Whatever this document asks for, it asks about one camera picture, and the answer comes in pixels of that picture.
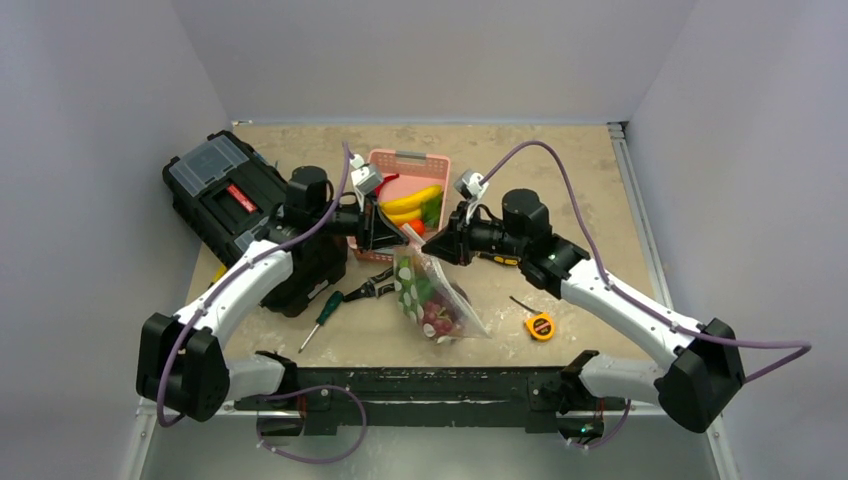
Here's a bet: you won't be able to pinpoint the black tool box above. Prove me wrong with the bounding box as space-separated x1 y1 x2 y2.
162 131 347 317

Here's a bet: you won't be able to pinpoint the green toy leaf vegetable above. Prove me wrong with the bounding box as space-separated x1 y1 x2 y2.
396 277 436 320

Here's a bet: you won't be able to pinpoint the aluminium frame rail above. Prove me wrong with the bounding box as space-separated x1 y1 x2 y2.
607 122 674 309

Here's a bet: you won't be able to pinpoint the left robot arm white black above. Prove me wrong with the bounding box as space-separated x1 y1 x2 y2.
137 164 408 428

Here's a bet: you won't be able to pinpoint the small yellow screwdriver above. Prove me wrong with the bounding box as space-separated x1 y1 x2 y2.
209 265 228 286

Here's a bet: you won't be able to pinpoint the red toy grape bunch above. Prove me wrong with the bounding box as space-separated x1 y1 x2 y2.
420 301 464 342

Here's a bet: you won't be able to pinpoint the pink plastic basket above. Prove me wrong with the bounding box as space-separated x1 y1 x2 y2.
368 149 451 239

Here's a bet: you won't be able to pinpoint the yellow toy banana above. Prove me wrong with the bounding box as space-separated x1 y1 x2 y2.
380 185 443 227

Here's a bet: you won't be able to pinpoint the orange tape measure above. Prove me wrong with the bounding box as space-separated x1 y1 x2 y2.
509 295 556 342

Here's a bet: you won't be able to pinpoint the orange toy carrot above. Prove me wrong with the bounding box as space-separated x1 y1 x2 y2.
407 218 427 236

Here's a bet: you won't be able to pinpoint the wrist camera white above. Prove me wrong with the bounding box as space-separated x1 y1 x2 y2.
453 169 489 224
349 154 383 209

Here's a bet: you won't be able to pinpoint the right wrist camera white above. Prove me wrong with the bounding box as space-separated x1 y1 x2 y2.
453 169 489 224

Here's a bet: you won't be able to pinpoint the green handled screwdriver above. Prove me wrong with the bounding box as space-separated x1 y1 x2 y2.
298 291 345 353

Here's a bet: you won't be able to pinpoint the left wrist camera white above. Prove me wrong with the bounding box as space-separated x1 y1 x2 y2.
349 154 383 209

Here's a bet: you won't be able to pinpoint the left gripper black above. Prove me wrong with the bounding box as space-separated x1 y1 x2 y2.
311 190 407 253

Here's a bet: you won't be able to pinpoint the black yellow screwdriver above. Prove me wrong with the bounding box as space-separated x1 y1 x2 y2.
491 255 519 267

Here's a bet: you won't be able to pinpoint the clear zip top bag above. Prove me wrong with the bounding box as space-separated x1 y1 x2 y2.
392 224 490 345

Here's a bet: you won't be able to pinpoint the red toy chili pepper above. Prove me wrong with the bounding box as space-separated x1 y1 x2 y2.
374 174 400 197

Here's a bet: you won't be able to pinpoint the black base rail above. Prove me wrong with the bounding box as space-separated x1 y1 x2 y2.
235 366 625 439

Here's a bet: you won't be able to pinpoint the black pliers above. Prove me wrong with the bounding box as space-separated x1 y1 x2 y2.
343 267 397 303

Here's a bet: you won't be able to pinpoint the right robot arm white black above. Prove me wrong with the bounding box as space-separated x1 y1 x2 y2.
422 189 746 433

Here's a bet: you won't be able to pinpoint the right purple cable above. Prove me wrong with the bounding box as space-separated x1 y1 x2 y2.
480 140 813 386

